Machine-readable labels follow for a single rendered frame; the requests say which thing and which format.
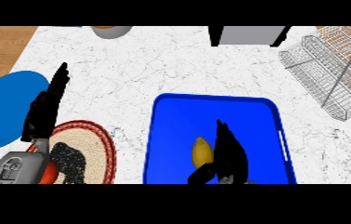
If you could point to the round woven red-rimmed placemat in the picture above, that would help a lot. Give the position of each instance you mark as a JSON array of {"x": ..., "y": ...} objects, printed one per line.
[{"x": 93, "y": 150}]

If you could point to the grey and black appliance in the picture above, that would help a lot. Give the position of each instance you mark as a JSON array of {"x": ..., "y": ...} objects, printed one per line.
[{"x": 250, "y": 35}]

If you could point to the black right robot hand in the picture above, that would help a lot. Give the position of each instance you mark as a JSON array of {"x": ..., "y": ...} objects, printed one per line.
[{"x": 230, "y": 156}]

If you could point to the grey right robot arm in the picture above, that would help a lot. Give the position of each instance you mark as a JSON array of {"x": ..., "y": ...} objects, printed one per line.
[{"x": 235, "y": 181}]

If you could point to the grey cup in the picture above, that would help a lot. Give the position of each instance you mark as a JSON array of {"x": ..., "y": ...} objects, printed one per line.
[{"x": 111, "y": 32}]

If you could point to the yellow lemon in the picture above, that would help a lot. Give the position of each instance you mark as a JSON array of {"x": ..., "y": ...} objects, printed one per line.
[{"x": 201, "y": 153}]

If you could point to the blue plate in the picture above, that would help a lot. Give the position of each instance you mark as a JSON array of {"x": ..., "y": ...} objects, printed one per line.
[{"x": 15, "y": 103}]

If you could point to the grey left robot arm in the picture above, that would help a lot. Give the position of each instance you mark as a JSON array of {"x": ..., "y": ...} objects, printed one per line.
[{"x": 23, "y": 167}]

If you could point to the blue tray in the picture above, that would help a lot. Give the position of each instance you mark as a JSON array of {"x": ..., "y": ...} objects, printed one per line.
[{"x": 183, "y": 131}]

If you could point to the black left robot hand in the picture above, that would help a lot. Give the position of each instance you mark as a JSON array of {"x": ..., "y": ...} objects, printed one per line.
[{"x": 43, "y": 110}]

